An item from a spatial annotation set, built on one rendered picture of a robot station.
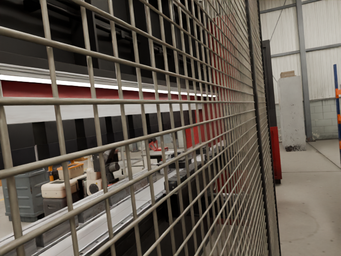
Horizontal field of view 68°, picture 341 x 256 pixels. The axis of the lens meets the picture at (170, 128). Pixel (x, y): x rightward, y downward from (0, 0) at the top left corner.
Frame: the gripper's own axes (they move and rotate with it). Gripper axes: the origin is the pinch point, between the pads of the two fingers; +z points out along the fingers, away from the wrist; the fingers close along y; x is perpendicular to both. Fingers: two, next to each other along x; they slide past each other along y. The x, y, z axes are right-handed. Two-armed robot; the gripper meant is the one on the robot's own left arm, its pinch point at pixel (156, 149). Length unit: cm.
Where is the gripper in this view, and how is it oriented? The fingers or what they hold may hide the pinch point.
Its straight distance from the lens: 220.7
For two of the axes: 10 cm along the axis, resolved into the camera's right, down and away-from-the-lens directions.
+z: 5.4, 8.3, -1.5
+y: 4.1, -1.1, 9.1
